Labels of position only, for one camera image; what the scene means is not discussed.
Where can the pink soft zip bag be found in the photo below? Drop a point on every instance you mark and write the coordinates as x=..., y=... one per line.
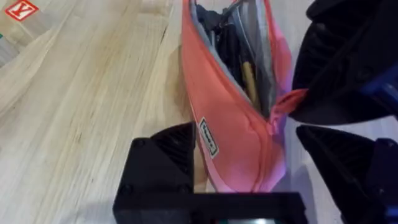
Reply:
x=230, y=118

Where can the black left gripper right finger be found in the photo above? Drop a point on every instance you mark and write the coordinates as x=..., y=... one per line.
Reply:
x=348, y=168

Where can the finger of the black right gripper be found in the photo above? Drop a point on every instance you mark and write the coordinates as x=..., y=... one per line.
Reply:
x=323, y=40
x=351, y=93

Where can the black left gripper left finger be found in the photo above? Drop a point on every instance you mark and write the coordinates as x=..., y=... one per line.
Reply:
x=161, y=165

